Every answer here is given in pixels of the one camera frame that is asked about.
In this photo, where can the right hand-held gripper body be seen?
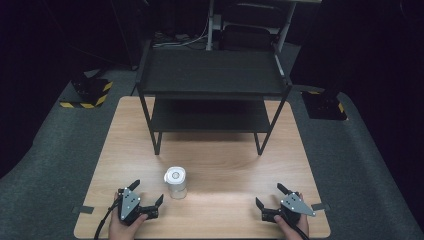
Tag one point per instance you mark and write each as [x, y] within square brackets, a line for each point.
[293, 204]

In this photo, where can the black stand base yellow stripes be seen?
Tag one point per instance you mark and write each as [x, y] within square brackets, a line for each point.
[325, 105]
[90, 91]

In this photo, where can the clear jar with white lid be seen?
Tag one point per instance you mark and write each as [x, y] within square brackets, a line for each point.
[175, 181]

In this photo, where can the person's right hand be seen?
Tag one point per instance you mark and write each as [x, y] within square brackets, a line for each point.
[296, 231]

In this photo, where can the person's left hand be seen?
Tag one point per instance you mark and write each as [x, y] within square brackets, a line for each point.
[120, 230]

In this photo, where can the black two-tier metal shelf rack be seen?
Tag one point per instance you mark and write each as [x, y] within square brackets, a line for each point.
[213, 71]

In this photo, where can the white metal desk frame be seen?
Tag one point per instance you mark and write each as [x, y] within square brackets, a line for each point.
[210, 25]

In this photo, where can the grey tape strip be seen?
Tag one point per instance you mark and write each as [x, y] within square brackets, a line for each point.
[320, 206]
[83, 209]

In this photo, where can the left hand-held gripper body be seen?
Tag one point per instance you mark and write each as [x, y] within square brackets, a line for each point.
[129, 204]

